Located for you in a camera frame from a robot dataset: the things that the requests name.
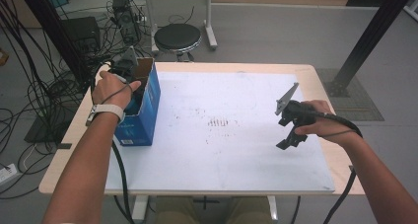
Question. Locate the black equipment box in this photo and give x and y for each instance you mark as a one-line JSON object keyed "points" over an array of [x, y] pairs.
{"points": [[82, 33]]}

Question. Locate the wristwatch with white band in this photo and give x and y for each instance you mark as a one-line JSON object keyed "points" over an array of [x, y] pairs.
{"points": [[108, 109]]}

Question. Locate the blue cardboard box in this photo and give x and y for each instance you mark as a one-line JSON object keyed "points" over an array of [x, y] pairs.
{"points": [[148, 118]]}

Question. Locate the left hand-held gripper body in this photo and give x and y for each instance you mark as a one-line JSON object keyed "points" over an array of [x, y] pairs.
{"points": [[126, 67]]}

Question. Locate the white table mat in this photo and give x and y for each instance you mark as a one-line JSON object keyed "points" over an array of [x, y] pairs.
{"points": [[213, 164]]}

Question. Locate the black floor panel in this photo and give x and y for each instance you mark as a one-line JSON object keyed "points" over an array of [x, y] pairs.
{"points": [[39, 132]]}

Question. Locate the person's right hand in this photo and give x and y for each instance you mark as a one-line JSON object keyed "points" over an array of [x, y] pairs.
{"points": [[332, 127]]}

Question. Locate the person's left hand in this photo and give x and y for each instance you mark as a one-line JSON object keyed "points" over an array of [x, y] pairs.
{"points": [[110, 90]]}

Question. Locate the black metal post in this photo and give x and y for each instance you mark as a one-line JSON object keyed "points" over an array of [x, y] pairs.
{"points": [[378, 26]]}

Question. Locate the black tape piece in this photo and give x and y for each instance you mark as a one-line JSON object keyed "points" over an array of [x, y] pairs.
{"points": [[64, 146]]}

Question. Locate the white background desk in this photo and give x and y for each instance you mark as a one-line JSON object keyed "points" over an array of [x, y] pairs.
{"points": [[210, 26]]}

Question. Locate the black slanted pole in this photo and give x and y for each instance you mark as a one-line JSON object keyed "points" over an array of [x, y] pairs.
{"points": [[49, 23]]}

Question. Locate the white power strip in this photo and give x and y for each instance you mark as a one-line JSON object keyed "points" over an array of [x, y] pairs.
{"points": [[7, 174]]}

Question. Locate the grey computer tower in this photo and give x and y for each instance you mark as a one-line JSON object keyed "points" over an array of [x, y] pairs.
{"points": [[126, 23]]}

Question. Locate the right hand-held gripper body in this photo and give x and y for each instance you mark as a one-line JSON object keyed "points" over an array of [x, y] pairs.
{"points": [[297, 113]]}

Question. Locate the black round stool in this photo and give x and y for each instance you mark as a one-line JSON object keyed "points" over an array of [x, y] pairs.
{"points": [[177, 36]]}

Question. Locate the person's khaki trousers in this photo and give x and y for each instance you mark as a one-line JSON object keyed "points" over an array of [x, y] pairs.
{"points": [[174, 212]]}

